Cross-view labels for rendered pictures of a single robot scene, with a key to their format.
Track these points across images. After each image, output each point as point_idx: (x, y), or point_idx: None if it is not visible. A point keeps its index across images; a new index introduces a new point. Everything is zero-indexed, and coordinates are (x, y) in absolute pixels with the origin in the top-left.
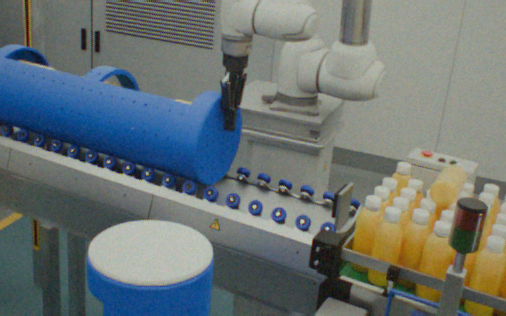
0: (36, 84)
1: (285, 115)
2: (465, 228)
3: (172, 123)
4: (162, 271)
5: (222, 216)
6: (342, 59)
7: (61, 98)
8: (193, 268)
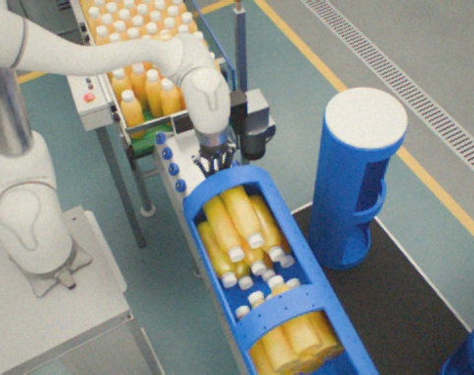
0: (371, 364)
1: (92, 238)
2: None
3: (279, 193)
4: (371, 95)
5: None
6: (47, 149)
7: (350, 322)
8: (353, 90)
